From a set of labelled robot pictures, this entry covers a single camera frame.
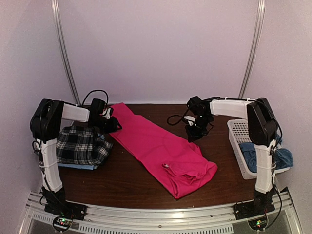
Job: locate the aluminium frame post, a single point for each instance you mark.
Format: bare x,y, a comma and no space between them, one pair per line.
63,51
258,27

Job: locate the right round circuit board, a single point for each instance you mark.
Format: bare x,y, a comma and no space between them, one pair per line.
258,224

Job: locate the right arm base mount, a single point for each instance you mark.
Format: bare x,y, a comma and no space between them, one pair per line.
248,209

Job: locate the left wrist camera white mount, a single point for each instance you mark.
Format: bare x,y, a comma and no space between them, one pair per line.
107,112

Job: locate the white plastic laundry basket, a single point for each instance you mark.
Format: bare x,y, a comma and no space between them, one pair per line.
238,128

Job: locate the front aluminium rail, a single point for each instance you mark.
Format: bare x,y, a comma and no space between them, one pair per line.
218,219

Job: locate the black white plaid shirt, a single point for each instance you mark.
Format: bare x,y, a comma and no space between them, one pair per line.
83,146

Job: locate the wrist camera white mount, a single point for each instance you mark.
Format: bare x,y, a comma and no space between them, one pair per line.
107,112
190,120

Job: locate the right aluminium frame post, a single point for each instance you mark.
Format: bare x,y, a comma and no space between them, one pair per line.
258,27

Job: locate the pink shirt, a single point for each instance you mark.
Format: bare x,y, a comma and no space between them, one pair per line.
174,162

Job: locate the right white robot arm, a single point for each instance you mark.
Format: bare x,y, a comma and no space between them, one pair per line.
262,130

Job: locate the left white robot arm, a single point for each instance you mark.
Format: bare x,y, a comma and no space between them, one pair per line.
65,133

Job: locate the left aluminium frame post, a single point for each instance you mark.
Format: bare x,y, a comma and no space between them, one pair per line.
63,51

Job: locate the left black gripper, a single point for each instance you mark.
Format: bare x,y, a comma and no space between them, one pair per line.
112,127

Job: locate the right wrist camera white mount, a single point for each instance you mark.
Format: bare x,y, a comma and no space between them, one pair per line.
190,120

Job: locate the blue denim garment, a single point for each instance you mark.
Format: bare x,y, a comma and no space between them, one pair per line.
245,154

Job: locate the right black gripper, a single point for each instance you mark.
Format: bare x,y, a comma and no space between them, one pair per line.
193,136

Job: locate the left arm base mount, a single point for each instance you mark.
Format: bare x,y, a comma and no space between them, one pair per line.
69,210

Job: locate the round circuit board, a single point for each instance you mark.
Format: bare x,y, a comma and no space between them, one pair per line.
258,224
61,224

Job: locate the folded light blue shirt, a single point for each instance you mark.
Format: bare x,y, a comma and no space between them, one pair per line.
78,167

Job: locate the left round circuit board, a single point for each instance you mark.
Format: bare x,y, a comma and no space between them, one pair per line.
61,224

